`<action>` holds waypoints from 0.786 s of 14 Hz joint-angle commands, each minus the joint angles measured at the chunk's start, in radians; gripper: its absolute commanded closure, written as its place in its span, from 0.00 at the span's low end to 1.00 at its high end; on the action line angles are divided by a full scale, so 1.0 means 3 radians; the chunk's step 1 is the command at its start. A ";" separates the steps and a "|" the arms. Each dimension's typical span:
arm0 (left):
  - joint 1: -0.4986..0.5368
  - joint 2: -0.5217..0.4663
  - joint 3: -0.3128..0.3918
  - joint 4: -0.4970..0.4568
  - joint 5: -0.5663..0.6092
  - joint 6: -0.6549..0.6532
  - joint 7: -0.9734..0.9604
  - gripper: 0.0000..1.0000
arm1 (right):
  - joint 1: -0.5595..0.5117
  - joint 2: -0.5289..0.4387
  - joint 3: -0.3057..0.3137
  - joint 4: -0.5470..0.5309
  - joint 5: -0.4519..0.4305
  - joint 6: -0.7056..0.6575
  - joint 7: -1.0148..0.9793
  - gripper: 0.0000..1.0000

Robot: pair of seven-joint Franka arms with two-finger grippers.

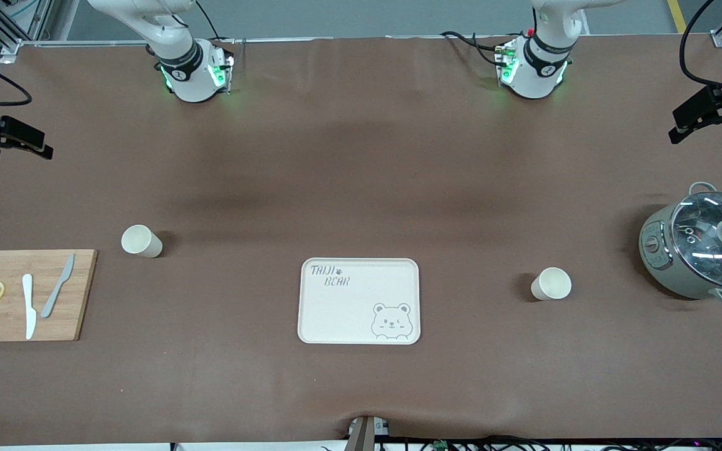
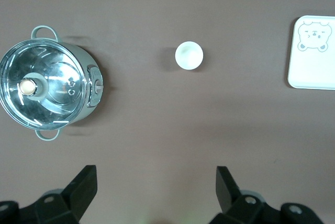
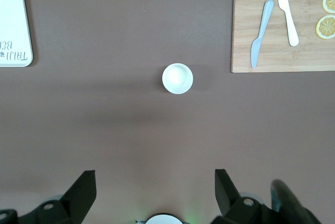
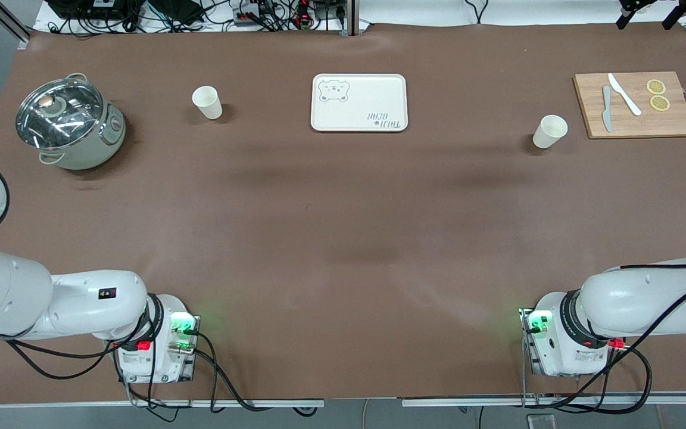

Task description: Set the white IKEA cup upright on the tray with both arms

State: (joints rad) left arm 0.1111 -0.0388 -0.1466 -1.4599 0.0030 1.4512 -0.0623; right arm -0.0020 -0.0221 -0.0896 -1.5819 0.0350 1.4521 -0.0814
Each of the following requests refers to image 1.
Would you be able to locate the white IKEA cup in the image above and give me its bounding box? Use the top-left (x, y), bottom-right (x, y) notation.
top-left (121, 224), bottom-right (164, 259)
top-left (530, 267), bottom-right (572, 302)

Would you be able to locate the cream bear print tray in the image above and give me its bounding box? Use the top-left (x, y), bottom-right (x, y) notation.
top-left (297, 257), bottom-right (421, 345)

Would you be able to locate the glass pot lid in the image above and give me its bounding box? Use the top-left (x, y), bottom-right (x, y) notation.
top-left (670, 191), bottom-right (722, 271)

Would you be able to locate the wooden cutting board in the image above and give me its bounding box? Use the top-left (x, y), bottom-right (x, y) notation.
top-left (0, 249), bottom-right (98, 343)

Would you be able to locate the grey-green electric cooking pot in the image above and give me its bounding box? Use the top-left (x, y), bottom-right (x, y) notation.
top-left (639, 182), bottom-right (722, 306)

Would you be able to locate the grey plastic knife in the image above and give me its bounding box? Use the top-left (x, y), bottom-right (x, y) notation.
top-left (40, 253), bottom-right (76, 319)

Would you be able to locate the white plastic knife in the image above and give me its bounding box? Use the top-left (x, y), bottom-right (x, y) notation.
top-left (21, 274), bottom-right (38, 340)

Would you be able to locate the brown table cover mat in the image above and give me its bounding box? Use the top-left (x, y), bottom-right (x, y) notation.
top-left (0, 34), bottom-right (722, 447)

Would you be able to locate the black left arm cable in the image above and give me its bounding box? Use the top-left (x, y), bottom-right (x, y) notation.
top-left (679, 0), bottom-right (722, 104)

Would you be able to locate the grey table edge bracket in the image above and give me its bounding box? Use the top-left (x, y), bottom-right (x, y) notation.
top-left (345, 415), bottom-right (391, 451)

